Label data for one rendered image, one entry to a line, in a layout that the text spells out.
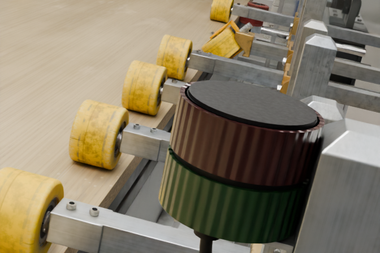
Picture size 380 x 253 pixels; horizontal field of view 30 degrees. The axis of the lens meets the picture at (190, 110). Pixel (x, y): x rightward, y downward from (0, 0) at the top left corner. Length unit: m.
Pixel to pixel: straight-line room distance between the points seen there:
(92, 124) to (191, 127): 0.59
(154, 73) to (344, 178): 0.84
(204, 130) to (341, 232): 0.07
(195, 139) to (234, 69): 1.07
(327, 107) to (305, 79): 0.25
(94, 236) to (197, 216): 0.37
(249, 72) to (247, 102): 1.05
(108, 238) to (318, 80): 0.29
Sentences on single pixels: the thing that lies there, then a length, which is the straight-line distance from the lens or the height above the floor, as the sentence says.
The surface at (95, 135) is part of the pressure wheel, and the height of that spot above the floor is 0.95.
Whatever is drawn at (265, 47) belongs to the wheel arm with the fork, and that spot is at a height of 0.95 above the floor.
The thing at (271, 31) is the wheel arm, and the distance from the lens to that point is 2.59.
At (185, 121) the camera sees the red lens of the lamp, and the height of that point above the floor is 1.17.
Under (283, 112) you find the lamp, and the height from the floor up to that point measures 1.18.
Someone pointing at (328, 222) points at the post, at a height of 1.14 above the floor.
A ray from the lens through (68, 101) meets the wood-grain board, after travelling 1.13.
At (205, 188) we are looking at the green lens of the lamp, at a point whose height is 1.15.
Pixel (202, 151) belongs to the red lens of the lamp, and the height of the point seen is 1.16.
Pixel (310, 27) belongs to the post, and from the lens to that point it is 1.02.
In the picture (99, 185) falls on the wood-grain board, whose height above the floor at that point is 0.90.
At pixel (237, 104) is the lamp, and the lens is 0.28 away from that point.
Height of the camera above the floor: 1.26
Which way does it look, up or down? 17 degrees down
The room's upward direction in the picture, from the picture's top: 12 degrees clockwise
